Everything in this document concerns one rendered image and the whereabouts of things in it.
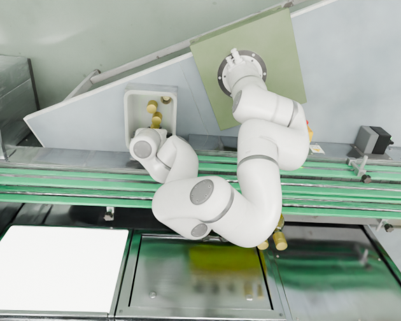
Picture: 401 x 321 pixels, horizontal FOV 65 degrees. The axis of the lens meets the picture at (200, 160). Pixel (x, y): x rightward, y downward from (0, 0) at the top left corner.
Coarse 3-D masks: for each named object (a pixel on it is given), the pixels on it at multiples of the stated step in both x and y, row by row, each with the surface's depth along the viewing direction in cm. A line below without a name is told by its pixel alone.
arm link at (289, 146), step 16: (240, 128) 70; (256, 128) 66; (272, 128) 66; (288, 128) 69; (304, 128) 70; (240, 144) 66; (256, 144) 63; (272, 144) 64; (288, 144) 66; (304, 144) 67; (240, 160) 63; (288, 160) 67; (304, 160) 68
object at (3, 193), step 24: (0, 192) 109; (24, 192) 110; (48, 192) 111; (72, 192) 112; (96, 192) 113; (120, 192) 114; (144, 192) 115; (336, 216) 114; (360, 216) 115; (384, 216) 115
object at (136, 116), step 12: (132, 96) 109; (144, 96) 109; (156, 96) 109; (132, 108) 111; (144, 108) 111; (168, 108) 112; (132, 120) 112; (144, 120) 114; (168, 120) 114; (132, 132) 114
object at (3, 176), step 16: (0, 176) 104; (16, 176) 106; (32, 176) 106; (48, 176) 107; (64, 176) 108; (80, 176) 109; (96, 176) 109; (112, 176) 110; (128, 176) 110; (144, 176) 111; (240, 192) 108
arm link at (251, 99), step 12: (240, 84) 80; (252, 84) 75; (264, 84) 81; (240, 96) 73; (252, 96) 72; (264, 96) 72; (276, 96) 74; (240, 108) 73; (252, 108) 72; (264, 108) 72; (276, 108) 72; (288, 108) 73; (240, 120) 75; (276, 120) 73; (288, 120) 73
